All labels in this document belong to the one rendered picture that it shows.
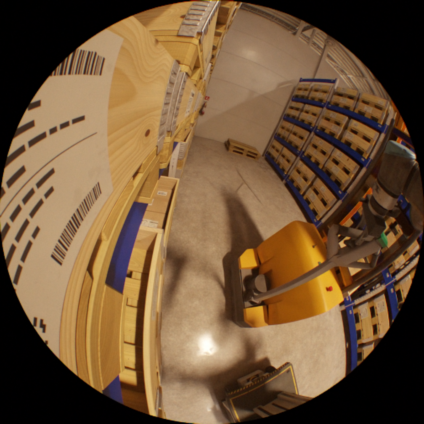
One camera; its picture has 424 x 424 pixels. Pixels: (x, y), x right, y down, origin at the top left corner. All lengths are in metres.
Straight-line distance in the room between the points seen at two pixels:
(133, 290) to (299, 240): 1.14
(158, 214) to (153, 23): 1.27
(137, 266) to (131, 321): 0.28
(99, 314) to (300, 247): 1.15
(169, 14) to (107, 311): 0.66
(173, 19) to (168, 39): 0.08
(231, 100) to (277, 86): 1.96
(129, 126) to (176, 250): 1.51
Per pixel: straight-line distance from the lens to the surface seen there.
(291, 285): 0.90
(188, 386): 1.67
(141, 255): 0.75
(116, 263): 0.34
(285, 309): 1.18
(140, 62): 0.18
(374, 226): 0.47
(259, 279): 1.27
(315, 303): 1.08
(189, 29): 0.50
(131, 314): 0.70
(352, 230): 0.56
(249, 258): 1.41
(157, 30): 0.53
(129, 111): 0.17
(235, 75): 5.65
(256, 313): 1.30
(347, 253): 0.66
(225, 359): 1.62
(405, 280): 2.99
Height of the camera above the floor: 1.44
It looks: 43 degrees down
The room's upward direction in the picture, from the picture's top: 22 degrees clockwise
